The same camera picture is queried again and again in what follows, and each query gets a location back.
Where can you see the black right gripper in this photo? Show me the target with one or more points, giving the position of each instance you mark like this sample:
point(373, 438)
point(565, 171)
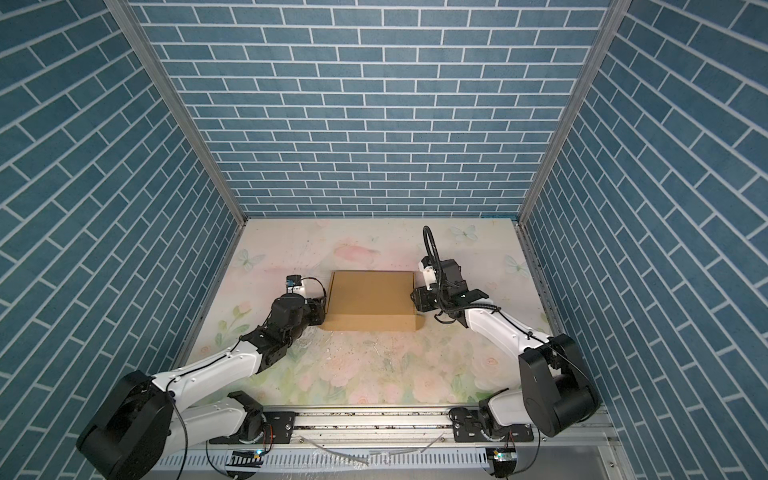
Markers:
point(421, 299)

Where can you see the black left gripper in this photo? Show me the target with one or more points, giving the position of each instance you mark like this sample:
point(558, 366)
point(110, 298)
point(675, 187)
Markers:
point(317, 310)

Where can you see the brown cardboard paper box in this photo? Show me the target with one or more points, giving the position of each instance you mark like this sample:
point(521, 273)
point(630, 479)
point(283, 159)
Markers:
point(372, 301)

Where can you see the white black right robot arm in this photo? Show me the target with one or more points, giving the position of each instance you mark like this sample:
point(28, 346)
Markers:
point(555, 390)

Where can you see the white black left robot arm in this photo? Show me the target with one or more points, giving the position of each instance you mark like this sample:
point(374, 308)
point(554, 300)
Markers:
point(145, 418)

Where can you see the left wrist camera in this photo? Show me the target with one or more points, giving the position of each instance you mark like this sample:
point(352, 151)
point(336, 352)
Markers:
point(294, 285)

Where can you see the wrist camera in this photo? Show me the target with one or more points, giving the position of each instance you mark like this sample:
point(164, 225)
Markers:
point(294, 285)
point(428, 273)

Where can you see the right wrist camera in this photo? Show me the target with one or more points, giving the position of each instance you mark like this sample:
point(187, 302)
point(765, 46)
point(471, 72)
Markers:
point(428, 273)

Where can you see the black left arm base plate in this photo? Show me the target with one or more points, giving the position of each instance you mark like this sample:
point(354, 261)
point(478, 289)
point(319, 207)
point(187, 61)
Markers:
point(272, 428)

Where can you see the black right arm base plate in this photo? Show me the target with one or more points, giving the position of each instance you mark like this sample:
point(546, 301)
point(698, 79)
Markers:
point(476, 425)

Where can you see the aluminium front rail frame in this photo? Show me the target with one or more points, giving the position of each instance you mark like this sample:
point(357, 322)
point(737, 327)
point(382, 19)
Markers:
point(588, 450)

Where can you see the aluminium right corner post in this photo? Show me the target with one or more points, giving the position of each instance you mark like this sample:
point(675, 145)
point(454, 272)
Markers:
point(596, 55)

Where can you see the aluminium corner post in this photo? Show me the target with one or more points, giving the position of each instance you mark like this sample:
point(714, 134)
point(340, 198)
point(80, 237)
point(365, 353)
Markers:
point(129, 25)
point(596, 55)

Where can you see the aluminium left corner post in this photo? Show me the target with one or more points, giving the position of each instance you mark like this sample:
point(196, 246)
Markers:
point(129, 25)

